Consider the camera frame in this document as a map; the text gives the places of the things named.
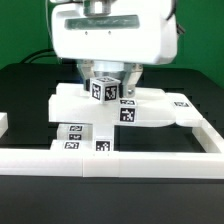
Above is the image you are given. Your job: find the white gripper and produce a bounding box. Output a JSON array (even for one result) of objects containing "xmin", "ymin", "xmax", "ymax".
[{"xmin": 51, "ymin": 0, "xmax": 178, "ymax": 96}]

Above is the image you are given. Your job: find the white chair back frame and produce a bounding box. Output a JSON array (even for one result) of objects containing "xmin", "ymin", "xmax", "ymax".
[{"xmin": 48, "ymin": 83, "xmax": 203, "ymax": 127}]

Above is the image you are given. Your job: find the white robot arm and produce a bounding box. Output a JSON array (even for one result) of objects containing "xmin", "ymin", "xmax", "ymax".
[{"xmin": 50, "ymin": 0, "xmax": 180, "ymax": 96}]

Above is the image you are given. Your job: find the white block left edge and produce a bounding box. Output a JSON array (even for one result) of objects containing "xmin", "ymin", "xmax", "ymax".
[{"xmin": 0, "ymin": 112, "xmax": 8, "ymax": 138}]

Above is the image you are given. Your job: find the white U-shaped obstacle fence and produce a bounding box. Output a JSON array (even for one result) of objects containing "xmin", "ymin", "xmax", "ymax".
[{"xmin": 0, "ymin": 120, "xmax": 224, "ymax": 179}]

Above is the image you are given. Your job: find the black cable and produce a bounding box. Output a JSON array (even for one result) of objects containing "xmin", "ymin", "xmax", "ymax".
[{"xmin": 19, "ymin": 49, "xmax": 58, "ymax": 64}]

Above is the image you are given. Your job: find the thin grey cable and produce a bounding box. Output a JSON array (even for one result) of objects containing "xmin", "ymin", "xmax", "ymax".
[{"xmin": 45, "ymin": 0, "xmax": 54, "ymax": 48}]

